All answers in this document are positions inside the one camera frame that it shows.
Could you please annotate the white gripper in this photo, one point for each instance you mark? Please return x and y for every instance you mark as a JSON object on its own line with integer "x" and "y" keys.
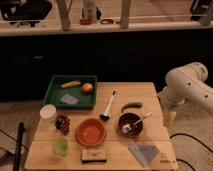
{"x": 167, "y": 106}

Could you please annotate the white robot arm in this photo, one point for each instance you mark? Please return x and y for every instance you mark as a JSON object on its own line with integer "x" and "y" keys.
{"x": 185, "y": 83}

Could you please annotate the dark brown bowl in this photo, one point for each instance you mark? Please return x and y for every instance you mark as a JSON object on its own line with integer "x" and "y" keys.
{"x": 129, "y": 118}

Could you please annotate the red bowl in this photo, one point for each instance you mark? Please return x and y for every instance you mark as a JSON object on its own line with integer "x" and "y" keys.
{"x": 91, "y": 132}

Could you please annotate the grey folded cloth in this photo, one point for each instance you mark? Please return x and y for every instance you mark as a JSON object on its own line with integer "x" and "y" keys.
{"x": 144, "y": 154}

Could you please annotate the wooden block sponge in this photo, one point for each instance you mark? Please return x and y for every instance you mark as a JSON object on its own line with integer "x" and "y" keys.
{"x": 93, "y": 155}

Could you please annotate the green plastic cup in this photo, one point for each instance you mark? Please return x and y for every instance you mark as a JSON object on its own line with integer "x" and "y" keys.
{"x": 60, "y": 146}

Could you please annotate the red tape roll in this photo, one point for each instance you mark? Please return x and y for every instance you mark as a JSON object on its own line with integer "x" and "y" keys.
{"x": 107, "y": 21}

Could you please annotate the green plastic tray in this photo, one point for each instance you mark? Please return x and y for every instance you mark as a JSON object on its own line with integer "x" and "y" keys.
{"x": 54, "y": 92}

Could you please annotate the wooden table leg middle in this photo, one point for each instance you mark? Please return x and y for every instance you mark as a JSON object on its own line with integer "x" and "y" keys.
{"x": 125, "y": 11}

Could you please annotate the wooden table leg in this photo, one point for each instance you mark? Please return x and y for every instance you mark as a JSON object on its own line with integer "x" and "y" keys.
{"x": 64, "y": 16}
{"x": 125, "y": 11}

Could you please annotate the white cup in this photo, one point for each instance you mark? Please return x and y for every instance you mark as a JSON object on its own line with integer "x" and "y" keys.
{"x": 48, "y": 113}

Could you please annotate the black pole stand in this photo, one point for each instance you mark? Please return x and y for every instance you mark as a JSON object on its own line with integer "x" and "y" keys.
{"x": 17, "y": 157}

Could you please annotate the wooden table leg left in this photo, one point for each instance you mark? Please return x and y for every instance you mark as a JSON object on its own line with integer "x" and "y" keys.
{"x": 64, "y": 16}

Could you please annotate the black office chair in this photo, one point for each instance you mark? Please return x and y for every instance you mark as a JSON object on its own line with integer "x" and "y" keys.
{"x": 30, "y": 12}

